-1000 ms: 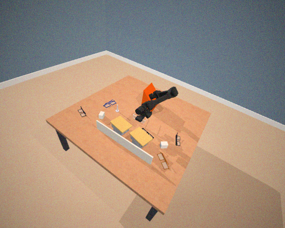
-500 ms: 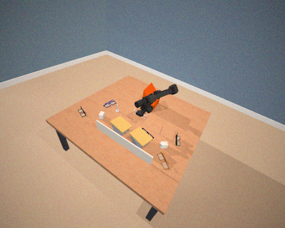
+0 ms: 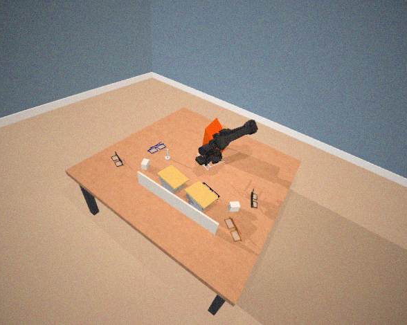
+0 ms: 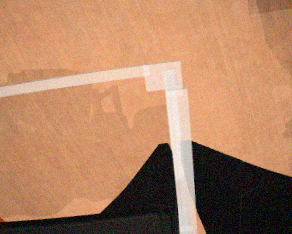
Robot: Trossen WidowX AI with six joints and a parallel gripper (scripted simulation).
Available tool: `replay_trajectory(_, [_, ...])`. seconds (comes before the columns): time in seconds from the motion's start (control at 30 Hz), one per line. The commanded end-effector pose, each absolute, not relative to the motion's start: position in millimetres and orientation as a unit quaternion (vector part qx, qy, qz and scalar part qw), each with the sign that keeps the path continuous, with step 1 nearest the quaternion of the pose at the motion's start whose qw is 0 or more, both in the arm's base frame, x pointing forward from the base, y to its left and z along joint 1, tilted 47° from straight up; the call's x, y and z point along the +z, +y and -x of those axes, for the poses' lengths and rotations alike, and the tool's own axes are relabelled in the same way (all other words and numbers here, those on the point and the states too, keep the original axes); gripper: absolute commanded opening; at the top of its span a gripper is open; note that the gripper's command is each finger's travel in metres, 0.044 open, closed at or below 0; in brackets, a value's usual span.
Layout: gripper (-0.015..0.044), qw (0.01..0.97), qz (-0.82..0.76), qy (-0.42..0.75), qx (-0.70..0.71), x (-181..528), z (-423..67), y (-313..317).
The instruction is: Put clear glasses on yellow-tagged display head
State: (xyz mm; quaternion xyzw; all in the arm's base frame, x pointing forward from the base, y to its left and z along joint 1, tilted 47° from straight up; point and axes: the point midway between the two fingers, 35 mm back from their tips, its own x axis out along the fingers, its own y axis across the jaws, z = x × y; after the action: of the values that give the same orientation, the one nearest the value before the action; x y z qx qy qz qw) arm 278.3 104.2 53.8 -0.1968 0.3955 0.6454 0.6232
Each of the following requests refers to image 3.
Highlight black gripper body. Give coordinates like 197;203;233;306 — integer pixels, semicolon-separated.
195;151;222;165

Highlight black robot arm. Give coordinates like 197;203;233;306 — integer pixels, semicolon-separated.
198;119;258;164

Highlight black-framed clear glasses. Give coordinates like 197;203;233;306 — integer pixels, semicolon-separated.
111;154;123;167

